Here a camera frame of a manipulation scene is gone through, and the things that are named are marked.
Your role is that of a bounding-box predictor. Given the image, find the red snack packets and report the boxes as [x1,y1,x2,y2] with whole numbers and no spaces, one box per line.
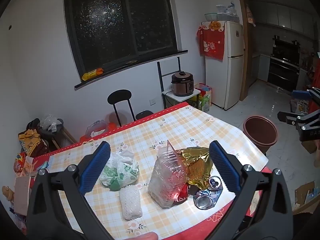
[14,152,34,173]

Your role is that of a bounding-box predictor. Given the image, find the red drink can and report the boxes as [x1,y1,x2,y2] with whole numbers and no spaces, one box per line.
[172,184,190,204]

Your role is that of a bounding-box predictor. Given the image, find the clear plastic tray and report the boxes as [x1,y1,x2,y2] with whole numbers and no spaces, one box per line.
[86,120,108,137]

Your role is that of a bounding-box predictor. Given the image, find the wooden stool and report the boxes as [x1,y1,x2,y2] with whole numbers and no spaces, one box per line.
[51,126,78,149]

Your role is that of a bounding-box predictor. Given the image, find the white foam packet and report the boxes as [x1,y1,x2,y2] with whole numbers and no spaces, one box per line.
[119,185,143,221]

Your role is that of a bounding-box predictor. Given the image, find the orange checked tablecloth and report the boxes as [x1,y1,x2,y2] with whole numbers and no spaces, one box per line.
[49,105,269,234]

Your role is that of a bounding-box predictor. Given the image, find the black round-back chair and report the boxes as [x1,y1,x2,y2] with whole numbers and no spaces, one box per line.
[107,89,137,127]

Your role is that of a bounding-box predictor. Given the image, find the black bag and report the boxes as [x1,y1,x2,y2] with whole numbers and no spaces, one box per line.
[26,118,64,140]

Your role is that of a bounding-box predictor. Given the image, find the person's left hand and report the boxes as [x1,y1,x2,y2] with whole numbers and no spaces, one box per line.
[134,232,159,240]

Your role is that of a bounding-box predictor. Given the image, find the white green plastic bag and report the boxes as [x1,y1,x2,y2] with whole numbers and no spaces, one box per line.
[100,150,140,192]

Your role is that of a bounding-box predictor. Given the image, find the dark framed window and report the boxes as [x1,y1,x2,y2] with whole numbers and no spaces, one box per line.
[63,0,178,75]

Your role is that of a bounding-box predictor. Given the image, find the gold foil bag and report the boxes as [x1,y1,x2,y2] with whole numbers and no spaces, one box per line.
[181,147,213,190]

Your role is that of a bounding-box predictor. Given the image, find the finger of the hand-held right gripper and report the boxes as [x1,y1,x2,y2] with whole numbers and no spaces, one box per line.
[277,110,320,131]
[291,86,320,103]

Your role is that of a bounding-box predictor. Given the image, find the yellow brown snack bag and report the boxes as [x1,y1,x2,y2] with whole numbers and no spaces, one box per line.
[18,129,49,155]

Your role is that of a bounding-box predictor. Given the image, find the black stool seat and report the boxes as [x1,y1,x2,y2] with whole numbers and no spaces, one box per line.
[136,110,154,120]

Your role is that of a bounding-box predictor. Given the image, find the crushed blue silver can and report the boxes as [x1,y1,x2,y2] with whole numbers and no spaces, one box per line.
[209,176,223,190]
[193,189,223,209]

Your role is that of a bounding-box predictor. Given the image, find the clear plastic package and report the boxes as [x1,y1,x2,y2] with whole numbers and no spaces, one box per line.
[147,140,190,209]

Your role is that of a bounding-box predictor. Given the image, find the white fridge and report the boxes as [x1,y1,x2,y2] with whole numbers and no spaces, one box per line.
[205,21,245,111]

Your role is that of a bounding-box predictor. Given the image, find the brown cardboard piece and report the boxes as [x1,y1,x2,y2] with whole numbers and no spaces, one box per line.
[14,176,32,215]

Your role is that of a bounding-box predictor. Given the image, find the grey lower kitchen cabinet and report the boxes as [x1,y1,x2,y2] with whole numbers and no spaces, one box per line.
[257,52,272,82]

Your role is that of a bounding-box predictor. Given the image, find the small brown figurine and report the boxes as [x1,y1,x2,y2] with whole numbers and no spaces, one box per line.
[2,185,14,202]

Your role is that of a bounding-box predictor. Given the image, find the brown pressure cooker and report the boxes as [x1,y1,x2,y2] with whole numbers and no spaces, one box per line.
[171,71,195,97]

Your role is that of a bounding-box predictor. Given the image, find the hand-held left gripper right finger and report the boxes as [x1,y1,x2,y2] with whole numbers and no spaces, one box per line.
[209,140,294,240]

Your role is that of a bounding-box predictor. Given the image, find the brown plastic bin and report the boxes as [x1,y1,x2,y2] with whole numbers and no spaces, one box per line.
[243,116,278,153]

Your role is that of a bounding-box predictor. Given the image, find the cardboard box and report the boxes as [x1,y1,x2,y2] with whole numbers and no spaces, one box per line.
[292,181,320,214]

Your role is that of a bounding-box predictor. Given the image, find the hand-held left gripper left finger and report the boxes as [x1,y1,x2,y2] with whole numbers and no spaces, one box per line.
[26,141,112,240]

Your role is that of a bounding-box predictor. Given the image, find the black integrated stove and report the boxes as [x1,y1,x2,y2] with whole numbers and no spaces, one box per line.
[267,35,302,92]

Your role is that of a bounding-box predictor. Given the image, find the red printed cloth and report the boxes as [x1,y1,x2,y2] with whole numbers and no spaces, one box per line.
[197,21,225,61]

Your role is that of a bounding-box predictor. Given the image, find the crumpled clear plastic bag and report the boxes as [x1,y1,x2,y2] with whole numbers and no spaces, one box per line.
[40,114,62,132]

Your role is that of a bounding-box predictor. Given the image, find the pink blue printed packet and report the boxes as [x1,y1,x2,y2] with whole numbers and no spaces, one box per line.
[30,155,54,178]

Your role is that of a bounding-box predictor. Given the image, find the hanging printed packet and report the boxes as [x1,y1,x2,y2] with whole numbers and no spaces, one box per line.
[246,5,257,27]

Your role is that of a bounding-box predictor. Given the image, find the grey upper kitchen cabinets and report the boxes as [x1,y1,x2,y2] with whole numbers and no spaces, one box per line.
[257,2,315,40]

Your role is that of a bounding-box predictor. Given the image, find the red green shopping bag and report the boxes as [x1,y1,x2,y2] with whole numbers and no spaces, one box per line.
[194,83,213,113]

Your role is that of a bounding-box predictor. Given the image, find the white-top black side rack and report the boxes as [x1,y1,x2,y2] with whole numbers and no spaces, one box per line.
[157,57,201,109]

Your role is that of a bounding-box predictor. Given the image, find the wooden door frame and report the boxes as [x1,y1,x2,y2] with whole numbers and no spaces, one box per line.
[235,0,253,102]

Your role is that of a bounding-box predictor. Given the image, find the black window sill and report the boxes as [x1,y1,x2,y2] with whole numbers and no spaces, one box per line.
[74,49,188,89]

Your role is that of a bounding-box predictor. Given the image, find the yellow snack packet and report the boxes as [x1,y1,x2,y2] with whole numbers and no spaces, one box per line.
[82,68,104,81]

